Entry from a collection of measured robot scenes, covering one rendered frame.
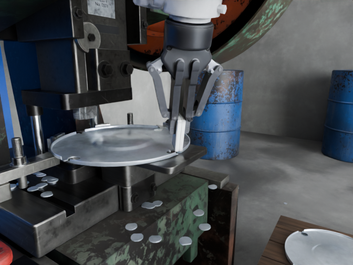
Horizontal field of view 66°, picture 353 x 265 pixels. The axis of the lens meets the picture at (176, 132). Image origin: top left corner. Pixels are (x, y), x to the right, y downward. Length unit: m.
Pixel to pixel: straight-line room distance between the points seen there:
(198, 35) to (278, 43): 3.43
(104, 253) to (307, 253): 0.71
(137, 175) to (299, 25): 3.40
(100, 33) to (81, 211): 0.35
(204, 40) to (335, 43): 3.35
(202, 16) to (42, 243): 0.42
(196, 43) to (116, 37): 0.27
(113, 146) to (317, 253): 0.74
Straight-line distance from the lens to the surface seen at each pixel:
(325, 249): 1.06
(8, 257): 0.35
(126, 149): 0.54
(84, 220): 0.55
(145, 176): 0.60
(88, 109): 0.66
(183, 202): 0.64
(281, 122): 3.86
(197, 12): 0.40
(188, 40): 0.41
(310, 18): 3.79
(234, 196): 0.77
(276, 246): 1.05
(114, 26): 0.64
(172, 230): 0.63
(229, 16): 0.81
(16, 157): 0.61
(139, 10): 0.65
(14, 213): 0.54
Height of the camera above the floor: 0.95
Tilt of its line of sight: 14 degrees down
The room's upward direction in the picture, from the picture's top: straight up
